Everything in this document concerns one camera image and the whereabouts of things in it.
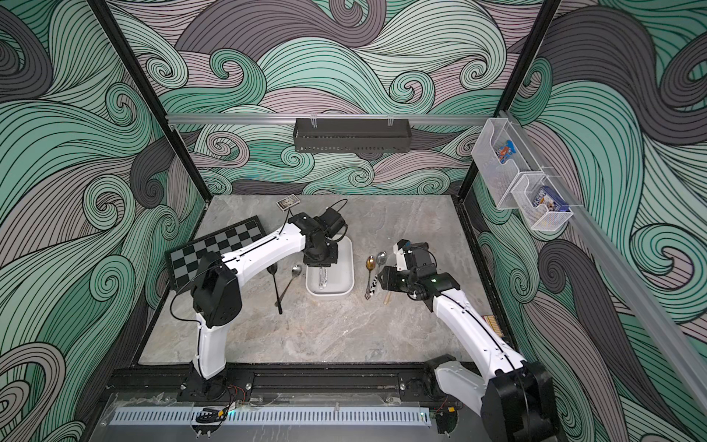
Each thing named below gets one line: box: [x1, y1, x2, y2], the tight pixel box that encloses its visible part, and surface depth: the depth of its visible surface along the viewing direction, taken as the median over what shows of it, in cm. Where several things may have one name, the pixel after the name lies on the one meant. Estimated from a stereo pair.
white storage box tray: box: [305, 233, 355, 296], surface depth 94 cm
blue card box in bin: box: [532, 186, 570, 212], surface depth 66 cm
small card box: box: [276, 193, 302, 212], surface depth 120 cm
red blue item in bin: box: [498, 139, 517, 164], surface depth 85 cm
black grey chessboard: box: [164, 214, 267, 292], surface depth 100 cm
